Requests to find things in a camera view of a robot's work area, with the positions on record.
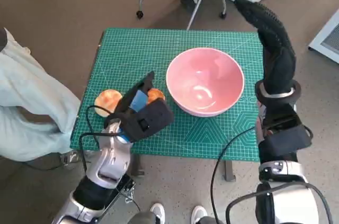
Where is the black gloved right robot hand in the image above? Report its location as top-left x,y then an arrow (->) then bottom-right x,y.
234,0 -> 297,95

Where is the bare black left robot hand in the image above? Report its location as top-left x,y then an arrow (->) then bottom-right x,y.
113,70 -> 157,115

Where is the long orange toy bread loaf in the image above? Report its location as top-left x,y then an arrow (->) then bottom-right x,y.
147,88 -> 166,104

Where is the round toy bread bun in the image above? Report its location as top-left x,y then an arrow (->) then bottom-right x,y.
95,89 -> 123,116

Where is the pink bowl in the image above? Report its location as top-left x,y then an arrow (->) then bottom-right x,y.
166,47 -> 245,118

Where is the green cutting mat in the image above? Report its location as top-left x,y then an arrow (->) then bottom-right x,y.
69,28 -> 262,162

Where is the grey metal table leg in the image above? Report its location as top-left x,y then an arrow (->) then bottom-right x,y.
224,160 -> 236,182
131,154 -> 146,177

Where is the black flat panel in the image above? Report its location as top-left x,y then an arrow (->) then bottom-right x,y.
103,177 -> 136,210

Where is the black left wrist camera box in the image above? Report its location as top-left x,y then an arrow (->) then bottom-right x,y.
123,99 -> 175,142

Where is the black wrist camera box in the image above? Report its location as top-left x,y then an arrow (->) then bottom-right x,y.
261,107 -> 313,161
123,99 -> 175,142

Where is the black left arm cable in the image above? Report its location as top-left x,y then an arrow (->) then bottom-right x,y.
79,105 -> 130,172

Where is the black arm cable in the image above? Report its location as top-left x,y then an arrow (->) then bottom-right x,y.
79,105 -> 130,172
211,126 -> 259,224

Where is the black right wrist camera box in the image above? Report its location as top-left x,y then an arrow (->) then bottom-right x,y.
261,107 -> 313,161

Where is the black floor cable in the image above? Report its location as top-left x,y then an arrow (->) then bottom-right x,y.
22,162 -> 64,171

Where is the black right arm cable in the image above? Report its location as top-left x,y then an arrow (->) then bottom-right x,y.
211,126 -> 259,224

